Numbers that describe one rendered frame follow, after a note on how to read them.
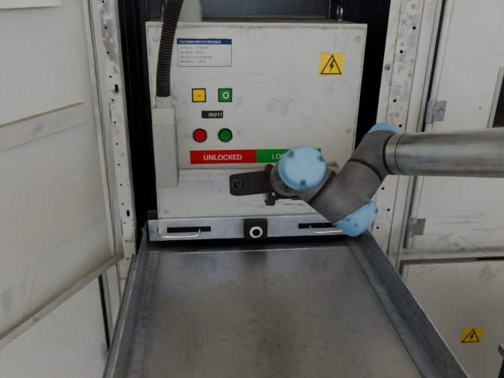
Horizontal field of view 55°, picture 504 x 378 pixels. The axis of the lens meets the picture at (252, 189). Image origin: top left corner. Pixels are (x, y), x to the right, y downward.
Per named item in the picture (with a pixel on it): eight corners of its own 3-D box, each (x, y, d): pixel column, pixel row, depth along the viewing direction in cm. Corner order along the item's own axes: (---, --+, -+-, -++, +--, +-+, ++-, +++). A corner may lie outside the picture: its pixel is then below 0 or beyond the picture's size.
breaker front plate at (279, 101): (346, 219, 127) (367, 27, 108) (159, 224, 122) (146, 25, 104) (346, 217, 128) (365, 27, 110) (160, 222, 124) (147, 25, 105)
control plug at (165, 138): (178, 187, 108) (174, 110, 101) (156, 188, 108) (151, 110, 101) (179, 175, 115) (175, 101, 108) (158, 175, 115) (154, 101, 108)
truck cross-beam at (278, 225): (355, 234, 129) (358, 214, 127) (149, 241, 124) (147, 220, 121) (350, 225, 134) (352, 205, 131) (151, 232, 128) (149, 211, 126)
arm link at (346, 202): (396, 188, 87) (348, 149, 86) (365, 236, 83) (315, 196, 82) (375, 199, 94) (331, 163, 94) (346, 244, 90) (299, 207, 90)
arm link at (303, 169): (313, 200, 81) (273, 168, 81) (299, 205, 92) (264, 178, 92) (340, 164, 82) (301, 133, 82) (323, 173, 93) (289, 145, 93)
